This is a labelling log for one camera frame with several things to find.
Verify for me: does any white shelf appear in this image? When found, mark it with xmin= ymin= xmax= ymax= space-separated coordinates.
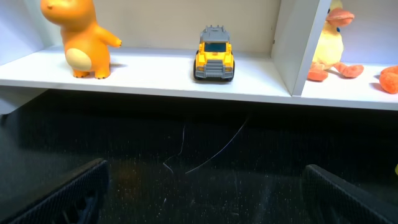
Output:
xmin=0 ymin=0 xmax=398 ymax=116

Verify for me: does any orange dinosaur figure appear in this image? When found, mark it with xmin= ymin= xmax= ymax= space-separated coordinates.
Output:
xmin=40 ymin=0 xmax=123 ymax=80

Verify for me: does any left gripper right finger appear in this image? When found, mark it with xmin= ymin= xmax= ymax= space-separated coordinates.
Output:
xmin=300 ymin=164 xmax=398 ymax=224

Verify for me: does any white plush duck yellow hat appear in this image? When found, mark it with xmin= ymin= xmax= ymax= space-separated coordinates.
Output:
xmin=378 ymin=65 xmax=398 ymax=95

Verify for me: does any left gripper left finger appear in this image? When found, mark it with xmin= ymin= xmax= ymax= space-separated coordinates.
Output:
xmin=0 ymin=157 xmax=110 ymax=224

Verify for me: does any grey and yellow toy truck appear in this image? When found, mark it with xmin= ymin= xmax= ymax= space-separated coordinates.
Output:
xmin=193 ymin=25 xmax=236 ymax=83

